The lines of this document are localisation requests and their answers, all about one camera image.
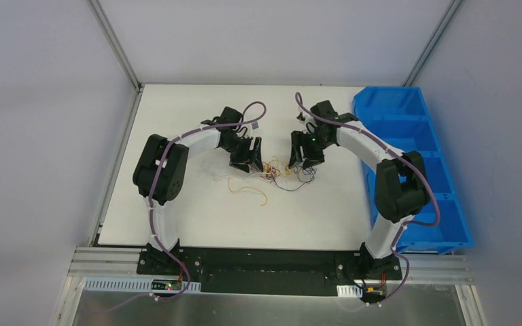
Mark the aluminium frame rail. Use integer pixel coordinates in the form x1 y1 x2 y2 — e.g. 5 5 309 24
68 247 474 285

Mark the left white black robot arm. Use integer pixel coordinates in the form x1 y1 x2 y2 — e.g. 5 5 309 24
133 107 263 275

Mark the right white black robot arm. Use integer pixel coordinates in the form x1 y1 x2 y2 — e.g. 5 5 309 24
289 101 431 278

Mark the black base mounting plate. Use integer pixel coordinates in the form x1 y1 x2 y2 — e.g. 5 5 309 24
143 245 399 296

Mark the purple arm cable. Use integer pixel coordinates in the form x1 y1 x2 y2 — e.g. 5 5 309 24
147 101 268 302
294 92 441 308

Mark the orange wire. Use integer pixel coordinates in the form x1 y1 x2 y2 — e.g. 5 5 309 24
227 174 269 207

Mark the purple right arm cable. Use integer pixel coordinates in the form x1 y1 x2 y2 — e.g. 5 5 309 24
294 92 441 308

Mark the coloured wire bundle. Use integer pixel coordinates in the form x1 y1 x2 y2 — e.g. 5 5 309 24
260 156 317 193

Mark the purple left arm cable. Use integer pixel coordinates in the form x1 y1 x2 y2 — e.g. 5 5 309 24
147 101 268 302

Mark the blue plastic compartment bin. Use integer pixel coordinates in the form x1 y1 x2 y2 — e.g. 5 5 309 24
351 86 474 255

